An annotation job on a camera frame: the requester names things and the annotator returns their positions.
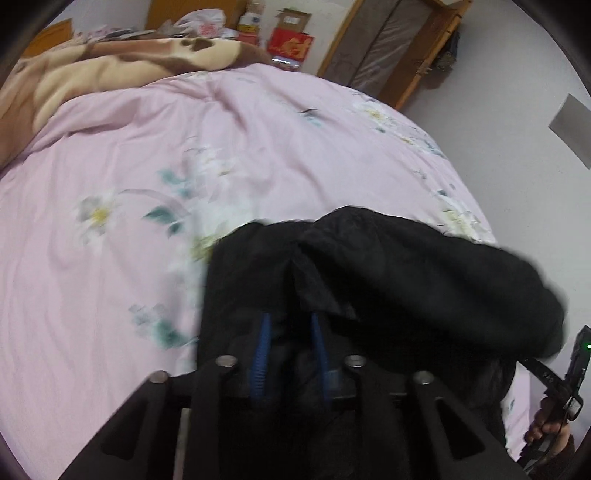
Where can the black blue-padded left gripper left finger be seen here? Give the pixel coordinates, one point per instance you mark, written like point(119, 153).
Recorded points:
point(170, 424)

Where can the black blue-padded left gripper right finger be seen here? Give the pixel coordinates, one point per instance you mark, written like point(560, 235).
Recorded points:
point(382, 424)

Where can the black puffer jacket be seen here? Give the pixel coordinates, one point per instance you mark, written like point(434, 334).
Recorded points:
point(398, 292)

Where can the person's right hand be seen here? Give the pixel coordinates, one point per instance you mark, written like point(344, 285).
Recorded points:
point(548, 420)

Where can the pink floral quilt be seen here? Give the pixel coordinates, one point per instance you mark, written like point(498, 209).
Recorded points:
point(108, 217)

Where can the brown beige fleece blanket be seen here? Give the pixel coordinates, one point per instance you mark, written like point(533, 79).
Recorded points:
point(38, 86)

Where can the wooden framed mattress leaning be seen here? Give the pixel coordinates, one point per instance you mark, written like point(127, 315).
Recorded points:
point(385, 48)

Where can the red gift box gold character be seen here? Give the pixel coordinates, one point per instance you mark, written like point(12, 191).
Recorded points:
point(290, 44)

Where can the white plastic bag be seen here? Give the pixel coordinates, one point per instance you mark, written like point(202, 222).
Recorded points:
point(205, 23)

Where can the brown cardboard box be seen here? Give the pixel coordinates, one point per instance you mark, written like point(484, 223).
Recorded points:
point(292, 20)

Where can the grey square wall panel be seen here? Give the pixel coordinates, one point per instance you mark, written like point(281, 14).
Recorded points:
point(572, 124)

